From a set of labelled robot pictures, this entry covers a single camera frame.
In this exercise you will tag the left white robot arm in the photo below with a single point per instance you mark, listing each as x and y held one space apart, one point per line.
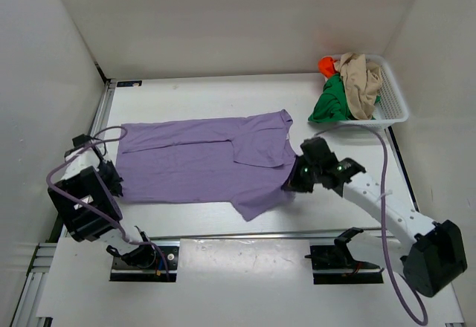
83 190

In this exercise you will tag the black label sticker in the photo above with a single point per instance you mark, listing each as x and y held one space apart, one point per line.
129 84

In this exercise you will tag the purple t shirt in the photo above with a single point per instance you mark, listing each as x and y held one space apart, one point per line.
240 160

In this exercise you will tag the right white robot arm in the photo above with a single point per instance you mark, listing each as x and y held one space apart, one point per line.
428 255

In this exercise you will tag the white front board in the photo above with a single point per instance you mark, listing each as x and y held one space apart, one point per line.
219 283

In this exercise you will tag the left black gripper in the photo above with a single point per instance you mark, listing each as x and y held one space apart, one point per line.
112 177

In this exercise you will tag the white plastic basket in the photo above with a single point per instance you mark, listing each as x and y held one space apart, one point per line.
390 105

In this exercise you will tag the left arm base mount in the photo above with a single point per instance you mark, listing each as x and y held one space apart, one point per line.
145 264

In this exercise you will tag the beige t shirt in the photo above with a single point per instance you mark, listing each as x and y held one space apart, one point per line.
362 80

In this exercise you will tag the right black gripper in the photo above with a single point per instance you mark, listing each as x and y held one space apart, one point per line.
296 180

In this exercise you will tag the orange t shirt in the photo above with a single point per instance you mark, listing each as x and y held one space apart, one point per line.
326 66

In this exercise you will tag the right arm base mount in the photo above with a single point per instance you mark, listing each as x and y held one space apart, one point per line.
333 264

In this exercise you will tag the aluminium frame rail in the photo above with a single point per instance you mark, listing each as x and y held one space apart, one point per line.
315 217

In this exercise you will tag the green t shirt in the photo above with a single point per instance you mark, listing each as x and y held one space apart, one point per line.
332 104

